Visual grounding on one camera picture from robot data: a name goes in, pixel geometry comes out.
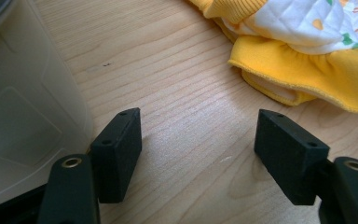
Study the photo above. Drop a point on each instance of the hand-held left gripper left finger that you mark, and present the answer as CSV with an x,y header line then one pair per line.
x,y
115,155

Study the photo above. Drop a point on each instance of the yellow and white baby garment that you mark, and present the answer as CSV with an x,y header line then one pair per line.
x,y
304,40

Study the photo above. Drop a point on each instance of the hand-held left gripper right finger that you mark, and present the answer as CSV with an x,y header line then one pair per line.
x,y
289,155

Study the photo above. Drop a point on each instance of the translucent plastic storage bin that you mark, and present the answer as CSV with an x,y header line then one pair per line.
x,y
21,99

